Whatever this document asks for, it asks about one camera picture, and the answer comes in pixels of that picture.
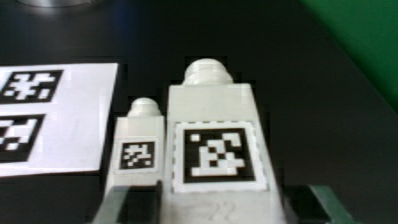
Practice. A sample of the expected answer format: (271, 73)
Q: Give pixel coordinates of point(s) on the white table leg grasped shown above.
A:
(219, 182)

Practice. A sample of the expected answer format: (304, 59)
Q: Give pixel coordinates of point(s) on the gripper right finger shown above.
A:
(313, 206)

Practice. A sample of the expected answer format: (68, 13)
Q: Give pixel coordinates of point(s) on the paper sheet with AprilTags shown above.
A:
(56, 99)

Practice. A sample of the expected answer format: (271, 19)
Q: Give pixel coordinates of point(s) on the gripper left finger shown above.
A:
(132, 205)

